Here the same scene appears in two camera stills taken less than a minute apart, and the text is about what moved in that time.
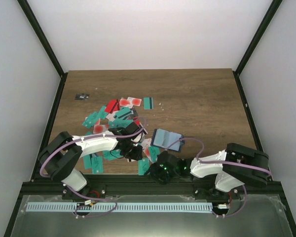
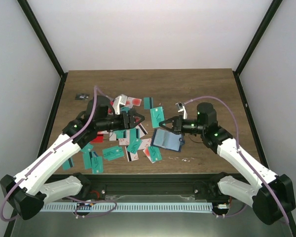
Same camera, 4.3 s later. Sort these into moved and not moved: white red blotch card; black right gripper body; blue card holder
Moved: black right gripper body
Not moved: blue card holder; white red blotch card
